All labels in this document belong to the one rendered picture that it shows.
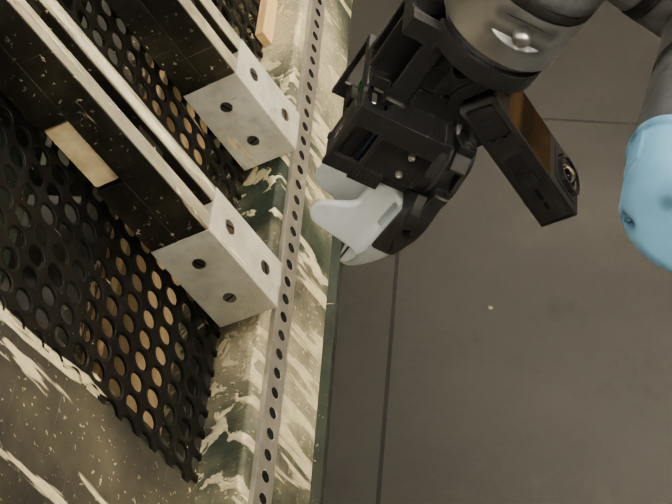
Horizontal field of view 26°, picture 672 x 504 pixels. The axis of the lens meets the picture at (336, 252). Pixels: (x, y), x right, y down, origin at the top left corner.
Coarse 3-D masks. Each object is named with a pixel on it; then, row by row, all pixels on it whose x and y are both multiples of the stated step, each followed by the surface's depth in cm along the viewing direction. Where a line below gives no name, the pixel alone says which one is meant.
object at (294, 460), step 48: (288, 0) 189; (336, 0) 198; (288, 48) 181; (336, 48) 192; (288, 96) 174; (336, 96) 187; (240, 336) 148; (240, 384) 143; (288, 384) 149; (240, 432) 139; (288, 432) 146; (240, 480) 135; (288, 480) 142
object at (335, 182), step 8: (320, 168) 95; (328, 168) 95; (320, 176) 95; (328, 176) 95; (336, 176) 95; (344, 176) 95; (320, 184) 96; (328, 184) 96; (336, 184) 96; (344, 184) 96; (352, 184) 95; (360, 184) 95; (328, 192) 96; (336, 192) 96; (344, 192) 96; (352, 192) 96; (360, 192) 96; (344, 248) 98
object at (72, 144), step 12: (48, 132) 133; (60, 132) 133; (72, 132) 133; (60, 144) 134; (72, 144) 134; (84, 144) 134; (72, 156) 135; (84, 156) 135; (96, 156) 135; (84, 168) 136; (96, 168) 136; (108, 168) 136; (96, 180) 137; (108, 180) 137
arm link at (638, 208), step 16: (656, 64) 73; (656, 80) 71; (656, 96) 70; (656, 112) 69; (640, 128) 69; (656, 128) 68; (640, 144) 68; (656, 144) 67; (640, 160) 67; (656, 160) 66; (624, 176) 68; (640, 176) 66; (656, 176) 65; (624, 192) 67; (640, 192) 66; (656, 192) 66; (624, 208) 67; (640, 208) 67; (656, 208) 66; (624, 224) 68; (640, 224) 67; (656, 224) 67; (640, 240) 68; (656, 240) 68; (656, 256) 68
